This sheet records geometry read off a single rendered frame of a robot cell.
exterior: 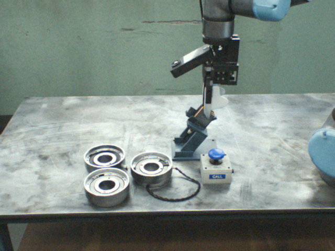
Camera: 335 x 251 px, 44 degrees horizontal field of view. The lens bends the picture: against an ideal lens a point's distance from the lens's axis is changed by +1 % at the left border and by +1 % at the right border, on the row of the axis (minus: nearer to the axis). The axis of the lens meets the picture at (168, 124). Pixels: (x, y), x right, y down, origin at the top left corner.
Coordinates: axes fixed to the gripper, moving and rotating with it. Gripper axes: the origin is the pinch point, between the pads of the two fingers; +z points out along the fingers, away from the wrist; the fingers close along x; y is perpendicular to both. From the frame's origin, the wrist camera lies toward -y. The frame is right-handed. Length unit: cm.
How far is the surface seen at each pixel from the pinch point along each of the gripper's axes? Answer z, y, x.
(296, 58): 43, 73, 151
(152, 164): 10.7, -13.8, -10.0
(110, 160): 11.6, -25.1, -6.6
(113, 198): 10.0, -22.3, -23.9
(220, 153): 5.4, 2.8, -12.9
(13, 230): 93, -84, 52
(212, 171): 8.7, 0.8, -15.5
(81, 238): 38, -35, -8
